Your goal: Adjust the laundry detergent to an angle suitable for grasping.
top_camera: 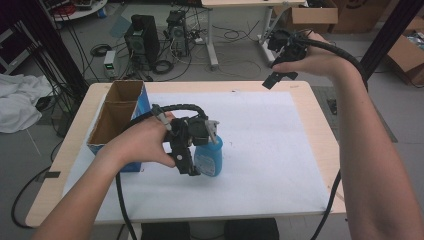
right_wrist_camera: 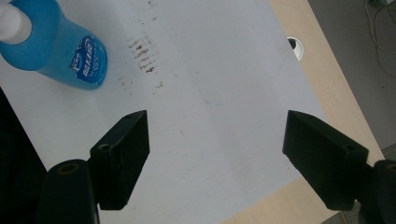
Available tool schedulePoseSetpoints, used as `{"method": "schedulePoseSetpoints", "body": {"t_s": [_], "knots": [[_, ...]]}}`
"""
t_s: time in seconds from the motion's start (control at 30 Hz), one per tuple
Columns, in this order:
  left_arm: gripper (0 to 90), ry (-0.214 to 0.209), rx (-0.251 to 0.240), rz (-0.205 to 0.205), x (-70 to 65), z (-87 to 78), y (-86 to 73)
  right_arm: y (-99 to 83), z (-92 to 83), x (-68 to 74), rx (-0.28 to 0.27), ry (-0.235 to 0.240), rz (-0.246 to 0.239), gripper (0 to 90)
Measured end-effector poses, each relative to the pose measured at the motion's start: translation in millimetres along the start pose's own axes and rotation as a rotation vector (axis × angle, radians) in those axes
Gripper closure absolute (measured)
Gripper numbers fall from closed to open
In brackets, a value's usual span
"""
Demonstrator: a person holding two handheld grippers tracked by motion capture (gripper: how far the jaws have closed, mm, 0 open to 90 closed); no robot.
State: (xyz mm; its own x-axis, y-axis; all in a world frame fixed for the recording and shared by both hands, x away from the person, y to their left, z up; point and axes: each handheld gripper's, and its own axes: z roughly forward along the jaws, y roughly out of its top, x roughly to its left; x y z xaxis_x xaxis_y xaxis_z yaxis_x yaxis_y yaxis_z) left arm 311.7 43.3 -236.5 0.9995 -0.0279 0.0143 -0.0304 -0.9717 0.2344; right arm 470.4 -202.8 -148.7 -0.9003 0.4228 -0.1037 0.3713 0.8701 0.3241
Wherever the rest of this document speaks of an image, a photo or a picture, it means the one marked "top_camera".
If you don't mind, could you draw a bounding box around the coiled black cable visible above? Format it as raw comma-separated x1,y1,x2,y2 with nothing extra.
151,59,175,75

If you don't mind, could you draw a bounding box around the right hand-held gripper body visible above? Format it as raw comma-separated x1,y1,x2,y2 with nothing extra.
268,29,310,65

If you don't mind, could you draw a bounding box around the black frame post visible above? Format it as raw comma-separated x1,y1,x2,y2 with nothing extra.
19,0,90,98
359,0,424,82

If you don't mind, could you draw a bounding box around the white table sheet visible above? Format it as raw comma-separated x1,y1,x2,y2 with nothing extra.
62,91,331,224

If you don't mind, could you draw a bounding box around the cardboard box with contents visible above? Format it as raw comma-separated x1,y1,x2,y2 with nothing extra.
385,16,424,86

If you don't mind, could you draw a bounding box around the person's right hand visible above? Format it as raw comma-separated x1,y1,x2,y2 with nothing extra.
271,31,361,81

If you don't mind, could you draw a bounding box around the white-legged desk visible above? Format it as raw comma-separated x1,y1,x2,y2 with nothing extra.
200,0,308,71

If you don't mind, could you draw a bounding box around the white power supply unit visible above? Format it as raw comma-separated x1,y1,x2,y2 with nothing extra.
103,49,117,80

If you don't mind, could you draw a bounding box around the black computer tower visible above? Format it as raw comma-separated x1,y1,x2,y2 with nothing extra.
124,14,161,66

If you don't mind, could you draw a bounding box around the blue cardboard box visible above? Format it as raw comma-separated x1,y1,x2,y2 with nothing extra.
86,79,152,173

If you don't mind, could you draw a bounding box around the black floor cable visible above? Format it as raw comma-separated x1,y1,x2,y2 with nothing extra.
10,165,52,230

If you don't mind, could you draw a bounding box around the round white table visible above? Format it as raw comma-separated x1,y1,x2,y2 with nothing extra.
39,0,109,23

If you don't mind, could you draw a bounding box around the white cloth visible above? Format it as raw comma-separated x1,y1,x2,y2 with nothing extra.
0,73,54,134

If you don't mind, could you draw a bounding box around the grey open computer tower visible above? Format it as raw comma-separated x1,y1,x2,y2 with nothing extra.
165,9,190,58

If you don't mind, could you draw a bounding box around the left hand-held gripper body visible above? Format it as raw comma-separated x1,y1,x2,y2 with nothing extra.
166,116,212,152

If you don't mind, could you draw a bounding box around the person's left hand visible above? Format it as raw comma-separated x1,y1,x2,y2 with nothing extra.
99,111,177,169

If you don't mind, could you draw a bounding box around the blue spray bottle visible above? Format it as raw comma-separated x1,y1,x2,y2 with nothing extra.
193,119,224,178

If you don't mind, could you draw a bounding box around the grey cable plug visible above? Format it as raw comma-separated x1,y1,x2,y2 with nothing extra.
151,103,173,132

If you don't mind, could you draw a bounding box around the large closed cardboard box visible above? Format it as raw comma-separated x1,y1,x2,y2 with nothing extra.
328,0,392,34

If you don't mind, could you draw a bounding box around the open cardboard box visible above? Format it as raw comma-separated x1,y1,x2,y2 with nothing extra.
273,0,339,35

